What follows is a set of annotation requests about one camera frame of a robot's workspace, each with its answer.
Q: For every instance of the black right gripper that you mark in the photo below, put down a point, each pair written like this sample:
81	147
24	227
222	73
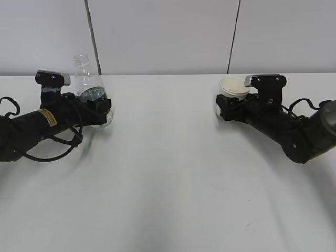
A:
260	107

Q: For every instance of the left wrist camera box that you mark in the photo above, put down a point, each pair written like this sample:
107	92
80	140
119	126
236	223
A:
51	79

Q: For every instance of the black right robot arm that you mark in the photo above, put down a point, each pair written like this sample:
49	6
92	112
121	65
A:
301	138

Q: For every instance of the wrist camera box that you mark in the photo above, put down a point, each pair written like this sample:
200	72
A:
51	79
266	81

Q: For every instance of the clear green-label water bottle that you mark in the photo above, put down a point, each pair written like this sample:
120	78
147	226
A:
89	85

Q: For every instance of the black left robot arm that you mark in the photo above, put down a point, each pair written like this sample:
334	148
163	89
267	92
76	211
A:
21	133

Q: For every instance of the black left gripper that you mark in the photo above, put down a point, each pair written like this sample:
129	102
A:
64	110

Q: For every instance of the white paper cup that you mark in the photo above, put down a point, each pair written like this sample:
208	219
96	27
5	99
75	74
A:
232	87

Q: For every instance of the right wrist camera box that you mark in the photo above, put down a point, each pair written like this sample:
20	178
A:
266	81

